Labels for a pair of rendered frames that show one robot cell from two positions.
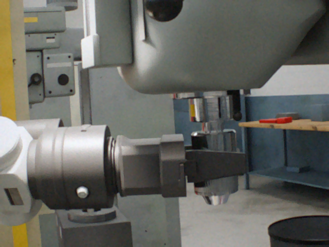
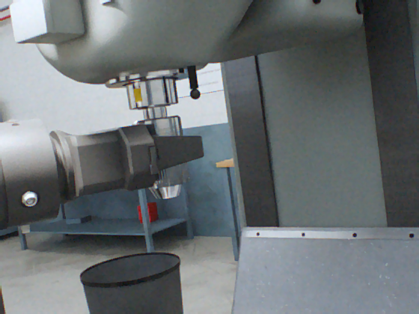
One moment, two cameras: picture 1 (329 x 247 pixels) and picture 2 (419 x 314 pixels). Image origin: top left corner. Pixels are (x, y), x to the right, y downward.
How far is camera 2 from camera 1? 0.20 m
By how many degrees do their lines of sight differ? 30
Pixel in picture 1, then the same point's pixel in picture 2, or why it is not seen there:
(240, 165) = (197, 149)
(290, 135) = not seen: hidden behind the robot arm
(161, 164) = (130, 149)
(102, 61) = (55, 28)
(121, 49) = (73, 16)
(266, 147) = not seen: hidden behind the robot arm
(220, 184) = (177, 173)
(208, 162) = (167, 148)
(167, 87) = (130, 61)
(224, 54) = (194, 22)
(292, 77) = (60, 126)
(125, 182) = (84, 179)
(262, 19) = not seen: outside the picture
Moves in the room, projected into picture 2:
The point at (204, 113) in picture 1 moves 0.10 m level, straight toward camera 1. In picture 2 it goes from (153, 96) to (200, 82)
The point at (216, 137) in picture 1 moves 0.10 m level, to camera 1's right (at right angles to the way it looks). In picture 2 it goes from (168, 121) to (256, 109)
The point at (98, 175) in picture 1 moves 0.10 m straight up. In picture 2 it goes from (50, 174) to (30, 46)
